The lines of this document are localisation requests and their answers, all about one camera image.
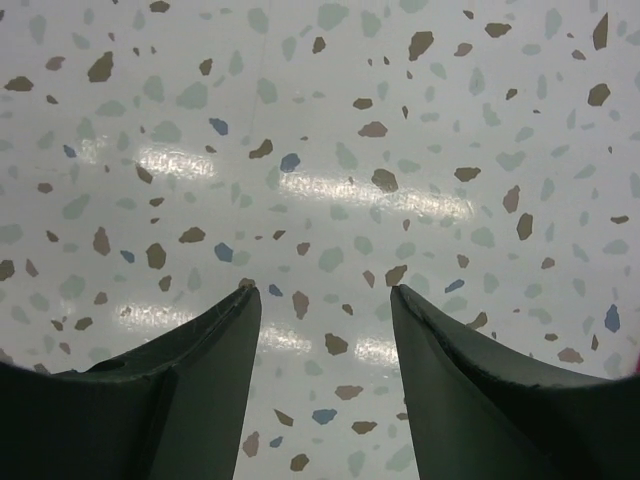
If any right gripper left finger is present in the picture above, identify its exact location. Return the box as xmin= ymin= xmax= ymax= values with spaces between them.
xmin=1 ymin=287 xmax=261 ymax=479

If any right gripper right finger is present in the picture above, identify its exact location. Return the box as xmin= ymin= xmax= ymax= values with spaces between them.
xmin=390 ymin=285 xmax=639 ymax=479

